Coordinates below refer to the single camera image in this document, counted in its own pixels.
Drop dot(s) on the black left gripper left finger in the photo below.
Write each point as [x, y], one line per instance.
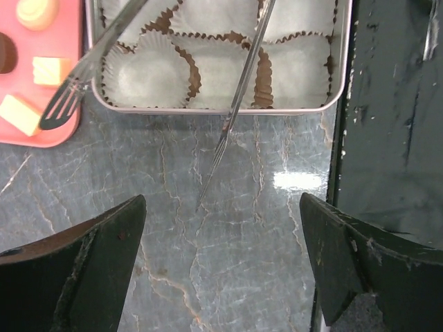
[77, 279]

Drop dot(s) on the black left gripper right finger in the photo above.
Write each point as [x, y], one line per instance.
[350, 257]

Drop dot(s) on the metal tongs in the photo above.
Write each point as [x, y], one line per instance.
[70, 93]

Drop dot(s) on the pink chocolate tray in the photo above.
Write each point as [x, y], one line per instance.
[41, 41]

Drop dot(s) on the pink square chocolate tin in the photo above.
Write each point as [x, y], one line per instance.
[186, 57]

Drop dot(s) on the white square chocolate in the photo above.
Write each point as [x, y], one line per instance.
[21, 115]
[50, 71]

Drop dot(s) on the dark round chocolate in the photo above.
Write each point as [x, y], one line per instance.
[8, 54]

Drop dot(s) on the white oval chocolate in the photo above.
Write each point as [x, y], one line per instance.
[37, 15]

